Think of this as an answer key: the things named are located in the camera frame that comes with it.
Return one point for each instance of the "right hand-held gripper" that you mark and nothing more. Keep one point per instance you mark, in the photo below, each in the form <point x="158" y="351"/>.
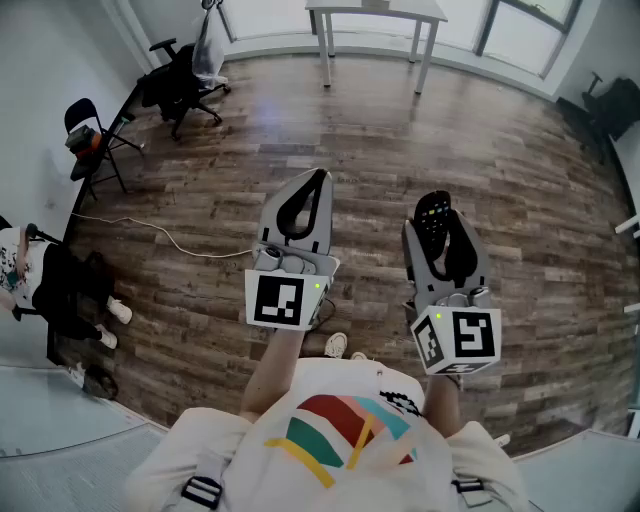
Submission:
<point x="470" y="335"/>

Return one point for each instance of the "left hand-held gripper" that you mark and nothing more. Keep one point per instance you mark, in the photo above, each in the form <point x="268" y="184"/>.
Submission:
<point x="277" y="300"/>

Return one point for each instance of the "black remote control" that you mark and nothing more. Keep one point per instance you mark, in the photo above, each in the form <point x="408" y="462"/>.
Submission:
<point x="432" y="220"/>

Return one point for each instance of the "person's left forearm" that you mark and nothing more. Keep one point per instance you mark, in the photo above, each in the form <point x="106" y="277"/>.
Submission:
<point x="272" y="370"/>

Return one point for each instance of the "person's right forearm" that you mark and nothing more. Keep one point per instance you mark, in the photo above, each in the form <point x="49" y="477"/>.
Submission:
<point x="445" y="405"/>

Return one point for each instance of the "person's white shoe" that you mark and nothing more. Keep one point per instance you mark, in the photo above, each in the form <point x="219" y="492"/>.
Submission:
<point x="336" y="345"/>
<point x="358" y="356"/>

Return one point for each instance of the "black office chair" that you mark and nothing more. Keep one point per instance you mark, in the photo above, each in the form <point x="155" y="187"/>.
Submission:
<point x="172" y="85"/>

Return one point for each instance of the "clear plastic bag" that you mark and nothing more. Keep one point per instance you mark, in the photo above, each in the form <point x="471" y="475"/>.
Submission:
<point x="207" y="55"/>

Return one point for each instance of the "white desk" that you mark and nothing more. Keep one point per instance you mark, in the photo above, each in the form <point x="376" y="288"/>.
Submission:
<point x="631" y="170"/>

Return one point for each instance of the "white table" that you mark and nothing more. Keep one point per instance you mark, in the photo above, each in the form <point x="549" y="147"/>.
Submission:
<point x="380" y="12"/>

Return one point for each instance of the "orange and black bundle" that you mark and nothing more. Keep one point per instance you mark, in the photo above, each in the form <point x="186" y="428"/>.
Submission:
<point x="82" y="139"/>

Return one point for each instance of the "black armchair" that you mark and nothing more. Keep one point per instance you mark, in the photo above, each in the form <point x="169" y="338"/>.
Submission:
<point x="617" y="107"/>

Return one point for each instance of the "large black-framed window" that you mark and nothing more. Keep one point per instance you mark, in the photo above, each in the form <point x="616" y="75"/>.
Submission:
<point x="525" y="40"/>

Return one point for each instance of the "black folding chair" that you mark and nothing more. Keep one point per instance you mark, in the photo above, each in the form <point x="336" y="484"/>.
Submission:
<point x="82" y="112"/>

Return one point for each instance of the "white printed shirt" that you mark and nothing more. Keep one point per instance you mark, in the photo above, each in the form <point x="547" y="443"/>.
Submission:
<point x="280" y="470"/>

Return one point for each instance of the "black bag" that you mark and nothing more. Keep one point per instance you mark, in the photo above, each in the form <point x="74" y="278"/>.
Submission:
<point x="100" y="385"/>

